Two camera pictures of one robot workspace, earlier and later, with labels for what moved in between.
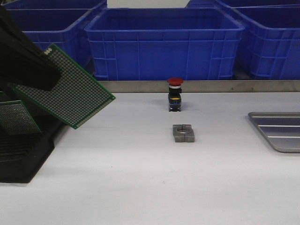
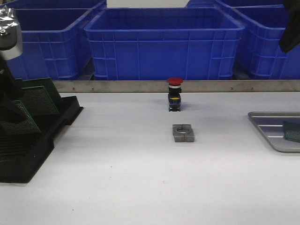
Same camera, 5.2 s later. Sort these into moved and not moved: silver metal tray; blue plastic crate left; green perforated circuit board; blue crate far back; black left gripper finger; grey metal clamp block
Moved: black left gripper finger; green perforated circuit board
Not moved: grey metal clamp block; blue plastic crate left; silver metal tray; blue crate far back
